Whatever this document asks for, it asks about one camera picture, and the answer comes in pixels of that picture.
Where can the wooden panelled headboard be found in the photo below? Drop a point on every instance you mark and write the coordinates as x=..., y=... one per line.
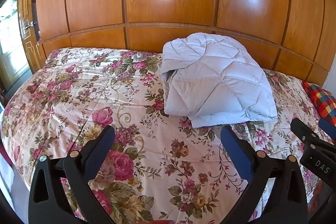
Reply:
x=295, y=37

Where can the colourful checked pillow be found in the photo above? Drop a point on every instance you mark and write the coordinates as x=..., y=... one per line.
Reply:
x=323, y=101

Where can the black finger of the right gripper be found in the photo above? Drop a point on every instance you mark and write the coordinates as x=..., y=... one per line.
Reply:
x=312, y=143
x=327, y=127

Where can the floral bedspread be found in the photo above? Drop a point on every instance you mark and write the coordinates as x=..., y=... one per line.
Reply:
x=160, y=169

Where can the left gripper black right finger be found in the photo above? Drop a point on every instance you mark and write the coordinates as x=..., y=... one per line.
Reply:
x=287, y=202

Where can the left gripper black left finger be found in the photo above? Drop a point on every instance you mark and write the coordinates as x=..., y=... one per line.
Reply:
x=48, y=202

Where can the white quilted puffer jacket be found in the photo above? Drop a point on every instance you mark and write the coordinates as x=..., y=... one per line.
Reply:
x=212, y=80

